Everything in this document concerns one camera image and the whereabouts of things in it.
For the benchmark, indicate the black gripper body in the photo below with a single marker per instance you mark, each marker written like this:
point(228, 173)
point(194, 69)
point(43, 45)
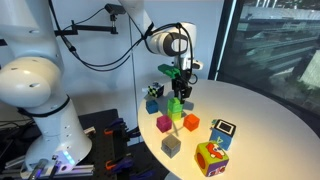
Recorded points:
point(181, 83)

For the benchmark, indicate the green block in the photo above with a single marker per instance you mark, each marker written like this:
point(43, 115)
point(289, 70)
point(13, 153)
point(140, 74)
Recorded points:
point(174, 105)

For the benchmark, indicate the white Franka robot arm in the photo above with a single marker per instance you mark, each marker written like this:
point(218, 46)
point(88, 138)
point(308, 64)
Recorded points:
point(33, 83)

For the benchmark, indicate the yellow block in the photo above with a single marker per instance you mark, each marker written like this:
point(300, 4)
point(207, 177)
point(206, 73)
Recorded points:
point(174, 116)

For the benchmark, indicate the orange block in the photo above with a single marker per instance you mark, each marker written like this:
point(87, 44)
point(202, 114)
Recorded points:
point(191, 122)

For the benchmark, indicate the blue block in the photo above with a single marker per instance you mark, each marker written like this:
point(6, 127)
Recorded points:
point(152, 107)

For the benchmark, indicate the magenta block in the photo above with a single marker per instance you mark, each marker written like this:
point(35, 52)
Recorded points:
point(164, 123)

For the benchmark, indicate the gray block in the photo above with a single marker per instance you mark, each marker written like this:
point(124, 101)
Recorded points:
point(171, 146)

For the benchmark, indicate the black green checkered cube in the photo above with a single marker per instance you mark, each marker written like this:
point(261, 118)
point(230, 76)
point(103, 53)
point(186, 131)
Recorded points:
point(156, 90)

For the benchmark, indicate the small white tag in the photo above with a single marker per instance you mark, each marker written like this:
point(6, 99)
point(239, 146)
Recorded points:
point(145, 90)

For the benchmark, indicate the blue soft number cube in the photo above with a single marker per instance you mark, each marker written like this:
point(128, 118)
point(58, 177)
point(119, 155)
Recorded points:
point(222, 135)

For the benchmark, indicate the colorful soft toy cube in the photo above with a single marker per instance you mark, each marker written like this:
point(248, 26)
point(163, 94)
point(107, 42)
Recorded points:
point(211, 159)

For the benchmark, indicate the black orange clamp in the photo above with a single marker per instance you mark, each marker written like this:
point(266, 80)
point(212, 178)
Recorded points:
point(115, 128)
point(118, 164)

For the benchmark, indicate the black breadboard table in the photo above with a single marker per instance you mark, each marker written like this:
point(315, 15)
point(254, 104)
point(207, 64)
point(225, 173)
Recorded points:
point(100, 146)

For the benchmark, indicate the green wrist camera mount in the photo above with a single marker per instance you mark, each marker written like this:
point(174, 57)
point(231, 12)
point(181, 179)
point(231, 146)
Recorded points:
point(168, 70)

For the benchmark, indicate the dark window frame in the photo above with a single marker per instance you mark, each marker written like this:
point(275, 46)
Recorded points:
point(221, 36)

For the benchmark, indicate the black external camera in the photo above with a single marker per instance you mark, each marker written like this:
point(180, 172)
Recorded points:
point(115, 8)

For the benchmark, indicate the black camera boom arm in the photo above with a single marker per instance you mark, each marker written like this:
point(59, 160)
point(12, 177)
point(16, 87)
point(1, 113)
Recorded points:
point(90, 28)

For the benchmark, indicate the aluminium rail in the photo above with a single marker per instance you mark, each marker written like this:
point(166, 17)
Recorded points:
point(80, 170)

